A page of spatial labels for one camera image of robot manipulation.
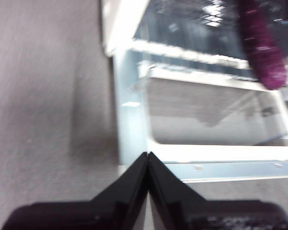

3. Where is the purple eggplant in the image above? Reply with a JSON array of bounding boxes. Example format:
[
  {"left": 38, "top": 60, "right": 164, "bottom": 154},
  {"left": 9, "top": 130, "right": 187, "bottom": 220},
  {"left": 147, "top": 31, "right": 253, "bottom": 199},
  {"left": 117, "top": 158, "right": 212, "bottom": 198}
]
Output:
[{"left": 235, "top": 0, "right": 288, "bottom": 91}]

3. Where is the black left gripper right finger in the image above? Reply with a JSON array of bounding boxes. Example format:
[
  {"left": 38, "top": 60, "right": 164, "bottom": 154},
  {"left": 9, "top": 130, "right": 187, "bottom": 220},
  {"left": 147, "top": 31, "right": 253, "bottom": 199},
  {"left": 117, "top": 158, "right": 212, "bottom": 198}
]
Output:
[{"left": 148, "top": 152, "right": 288, "bottom": 230}]

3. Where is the cream Toshiba toaster oven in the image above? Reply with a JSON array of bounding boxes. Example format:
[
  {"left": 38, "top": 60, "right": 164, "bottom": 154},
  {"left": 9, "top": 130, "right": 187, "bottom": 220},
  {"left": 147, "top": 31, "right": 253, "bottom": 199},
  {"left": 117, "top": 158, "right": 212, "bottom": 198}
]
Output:
[{"left": 102, "top": 0, "right": 288, "bottom": 92}]

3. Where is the metal wire oven rack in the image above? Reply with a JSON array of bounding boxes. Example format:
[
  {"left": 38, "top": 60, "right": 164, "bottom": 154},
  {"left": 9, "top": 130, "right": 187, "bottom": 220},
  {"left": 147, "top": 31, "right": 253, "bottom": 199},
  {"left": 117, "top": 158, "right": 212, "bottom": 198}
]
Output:
[{"left": 153, "top": 0, "right": 238, "bottom": 27}]

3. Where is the glass oven door with handle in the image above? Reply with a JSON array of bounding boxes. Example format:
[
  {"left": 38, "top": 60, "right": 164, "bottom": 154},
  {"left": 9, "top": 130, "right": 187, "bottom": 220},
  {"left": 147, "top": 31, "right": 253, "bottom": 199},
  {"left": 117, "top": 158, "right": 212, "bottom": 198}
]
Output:
[{"left": 112, "top": 49, "right": 288, "bottom": 184}]

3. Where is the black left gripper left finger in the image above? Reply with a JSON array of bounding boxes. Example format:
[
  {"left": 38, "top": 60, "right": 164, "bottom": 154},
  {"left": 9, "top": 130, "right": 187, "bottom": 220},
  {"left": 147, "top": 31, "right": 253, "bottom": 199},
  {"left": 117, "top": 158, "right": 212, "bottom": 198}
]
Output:
[{"left": 2, "top": 152, "right": 149, "bottom": 230}]

